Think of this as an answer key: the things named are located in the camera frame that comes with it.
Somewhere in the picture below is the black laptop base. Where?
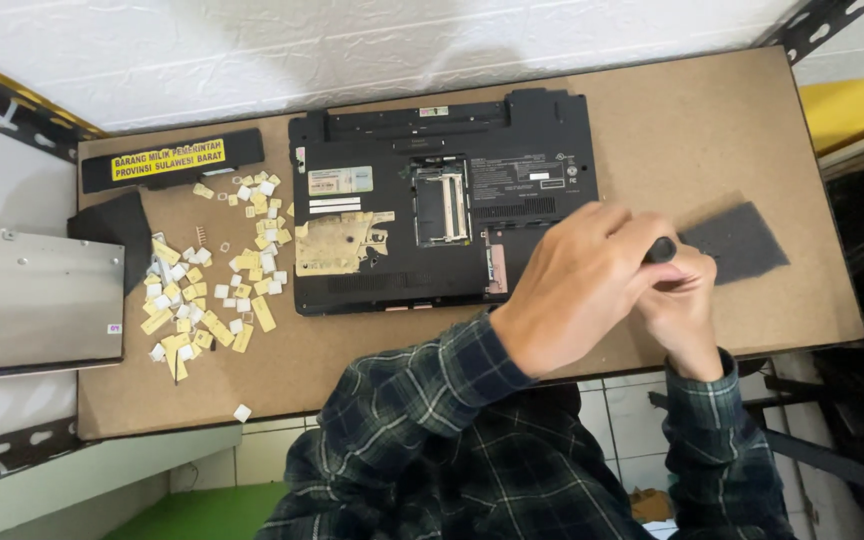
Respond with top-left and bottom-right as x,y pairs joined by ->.
288,87 -> 601,318

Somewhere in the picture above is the pile of yellowed keycaps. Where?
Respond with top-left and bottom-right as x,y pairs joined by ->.
139,172 -> 295,384

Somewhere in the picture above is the black slotted metal rack beam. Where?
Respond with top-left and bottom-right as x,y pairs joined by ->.
0,45 -> 108,164
0,414 -> 89,497
756,0 -> 864,66

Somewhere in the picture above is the dark grey cover panel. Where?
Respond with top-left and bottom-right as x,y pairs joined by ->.
675,201 -> 791,287

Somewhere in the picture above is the green mat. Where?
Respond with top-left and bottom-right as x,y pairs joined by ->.
100,480 -> 292,540

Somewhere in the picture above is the person's left hand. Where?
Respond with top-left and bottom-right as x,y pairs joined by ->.
490,201 -> 693,379

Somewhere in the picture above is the black handled screwdriver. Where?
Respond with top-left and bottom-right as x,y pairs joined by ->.
642,236 -> 679,265

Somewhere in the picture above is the black battery with yellow label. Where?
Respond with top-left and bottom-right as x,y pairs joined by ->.
81,127 -> 266,195

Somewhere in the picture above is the brown cardboard piece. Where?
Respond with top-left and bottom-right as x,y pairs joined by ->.
628,487 -> 675,525

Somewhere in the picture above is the person's right hand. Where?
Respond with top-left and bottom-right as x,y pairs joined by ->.
630,243 -> 726,384

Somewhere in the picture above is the dark plaid shirt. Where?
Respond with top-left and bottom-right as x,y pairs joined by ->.
255,382 -> 796,540

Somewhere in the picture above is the silver optical drive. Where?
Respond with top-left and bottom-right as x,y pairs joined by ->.
0,228 -> 127,381

